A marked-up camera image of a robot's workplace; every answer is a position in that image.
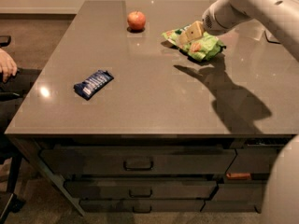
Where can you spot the grey drawer cabinet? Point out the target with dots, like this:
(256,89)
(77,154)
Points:
(141,175)

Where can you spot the person's bare hand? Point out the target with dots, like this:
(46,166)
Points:
(8,67)

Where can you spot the blue rxbar wrapper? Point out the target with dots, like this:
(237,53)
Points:
(92,84)

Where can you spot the person's dark trouser leg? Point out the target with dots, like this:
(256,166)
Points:
(13,92)

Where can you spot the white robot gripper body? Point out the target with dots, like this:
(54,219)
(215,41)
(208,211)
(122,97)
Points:
(214,24)

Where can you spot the green rice chip bag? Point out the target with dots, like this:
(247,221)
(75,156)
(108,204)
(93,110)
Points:
(202,49)

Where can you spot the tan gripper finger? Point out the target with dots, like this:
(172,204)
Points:
(194,31)

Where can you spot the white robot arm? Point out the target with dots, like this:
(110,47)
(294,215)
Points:
(279,17)

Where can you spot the red apple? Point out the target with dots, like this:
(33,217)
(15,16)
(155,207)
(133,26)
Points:
(136,20)

